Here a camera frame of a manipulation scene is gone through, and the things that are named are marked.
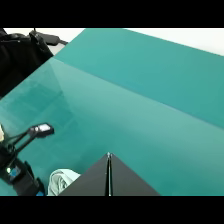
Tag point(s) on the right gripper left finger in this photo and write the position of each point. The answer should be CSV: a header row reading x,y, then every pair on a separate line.
x,y
93,181

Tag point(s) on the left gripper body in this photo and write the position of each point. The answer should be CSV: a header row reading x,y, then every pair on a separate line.
x,y
18,180

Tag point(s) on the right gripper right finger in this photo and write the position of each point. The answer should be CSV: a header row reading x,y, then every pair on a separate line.
x,y
128,181

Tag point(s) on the pale grey shirt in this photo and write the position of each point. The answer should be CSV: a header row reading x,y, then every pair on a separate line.
x,y
61,180

